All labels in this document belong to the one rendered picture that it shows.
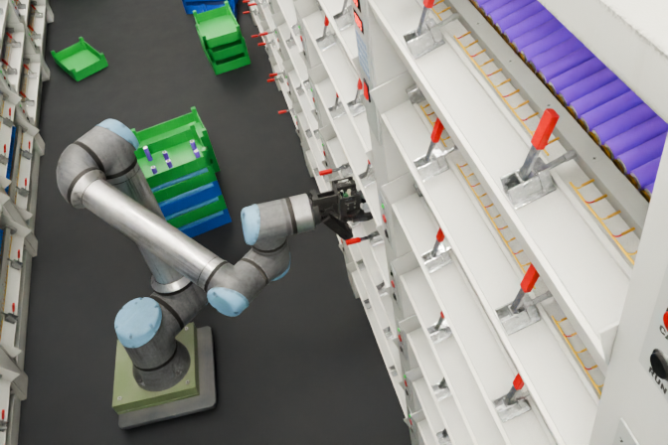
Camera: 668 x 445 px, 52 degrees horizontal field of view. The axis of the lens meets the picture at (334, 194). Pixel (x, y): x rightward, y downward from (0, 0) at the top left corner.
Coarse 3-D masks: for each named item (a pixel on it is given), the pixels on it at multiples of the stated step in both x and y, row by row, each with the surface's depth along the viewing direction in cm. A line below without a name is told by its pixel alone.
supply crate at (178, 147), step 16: (192, 128) 275; (160, 144) 275; (176, 144) 278; (144, 160) 274; (160, 160) 273; (176, 160) 271; (192, 160) 262; (208, 160) 265; (160, 176) 260; (176, 176) 263
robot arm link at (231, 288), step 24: (72, 144) 182; (72, 168) 176; (96, 168) 180; (72, 192) 175; (96, 192) 175; (120, 192) 177; (120, 216) 172; (144, 216) 171; (144, 240) 170; (168, 240) 168; (192, 240) 169; (168, 264) 169; (192, 264) 165; (216, 264) 164; (240, 264) 166; (216, 288) 161; (240, 288) 162; (240, 312) 162
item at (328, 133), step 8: (328, 128) 196; (328, 136) 198; (336, 136) 199; (328, 144) 198; (336, 144) 197; (336, 152) 195; (336, 160) 192; (344, 160) 191; (352, 176) 186; (368, 224) 173; (376, 224) 172; (368, 232) 171; (368, 240) 170; (376, 248) 167; (384, 248) 166; (376, 256) 166; (384, 256) 165; (384, 264) 163; (384, 272) 162; (384, 280) 160
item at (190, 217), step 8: (224, 200) 280; (200, 208) 278; (208, 208) 279; (216, 208) 281; (224, 208) 283; (184, 216) 277; (192, 216) 278; (200, 216) 280; (176, 224) 278; (184, 224) 280
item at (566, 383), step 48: (384, 96) 105; (432, 144) 92; (432, 192) 93; (480, 192) 90; (480, 240) 85; (480, 288) 81; (528, 288) 72; (528, 336) 75; (576, 336) 73; (528, 384) 72; (576, 384) 70; (576, 432) 67
